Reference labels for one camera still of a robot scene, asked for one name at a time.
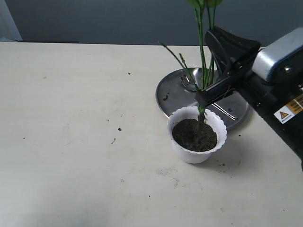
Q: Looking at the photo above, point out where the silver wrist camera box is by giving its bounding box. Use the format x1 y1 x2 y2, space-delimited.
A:
251 27 303 82

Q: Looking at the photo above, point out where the shiny metal spoon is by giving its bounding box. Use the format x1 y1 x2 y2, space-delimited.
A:
180 75 238 121

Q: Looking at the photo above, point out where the round steel plate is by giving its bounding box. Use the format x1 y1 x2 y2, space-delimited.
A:
155 69 250 131

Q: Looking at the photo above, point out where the dark potting soil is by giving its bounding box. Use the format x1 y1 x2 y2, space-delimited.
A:
172 119 217 152

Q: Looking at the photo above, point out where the white scalloped plastic pot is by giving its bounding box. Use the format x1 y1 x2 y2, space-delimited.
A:
167 106 227 164

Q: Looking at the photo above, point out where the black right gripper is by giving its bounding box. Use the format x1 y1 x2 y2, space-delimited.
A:
195 55 303 160

